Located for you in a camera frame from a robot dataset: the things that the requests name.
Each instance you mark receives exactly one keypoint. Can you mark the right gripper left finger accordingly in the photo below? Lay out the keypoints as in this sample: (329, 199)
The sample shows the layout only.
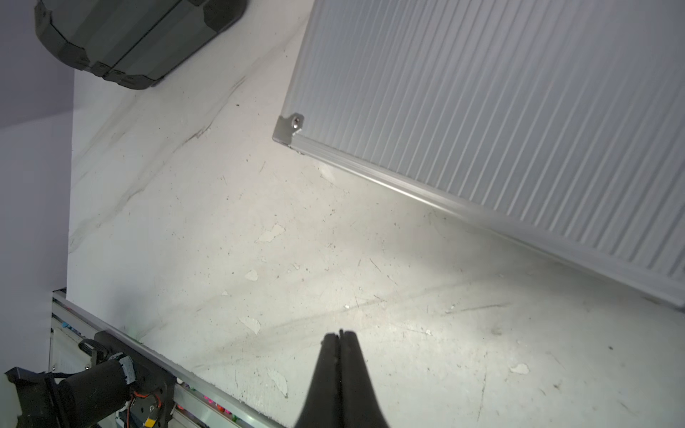
(323, 404)

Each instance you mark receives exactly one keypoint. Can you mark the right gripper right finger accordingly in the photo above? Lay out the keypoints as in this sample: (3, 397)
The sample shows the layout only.
(360, 407)

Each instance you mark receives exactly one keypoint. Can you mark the silver aluminium poker case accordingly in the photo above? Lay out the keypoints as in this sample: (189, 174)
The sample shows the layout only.
(559, 124)

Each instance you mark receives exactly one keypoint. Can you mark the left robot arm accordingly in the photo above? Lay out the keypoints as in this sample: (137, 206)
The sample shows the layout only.
(83, 399)

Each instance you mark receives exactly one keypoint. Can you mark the dark grey poker case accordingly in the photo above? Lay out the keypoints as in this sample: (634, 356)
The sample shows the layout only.
(135, 44)

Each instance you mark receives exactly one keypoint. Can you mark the aluminium frame rail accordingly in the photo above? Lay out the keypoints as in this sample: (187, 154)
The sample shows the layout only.
(176, 396)

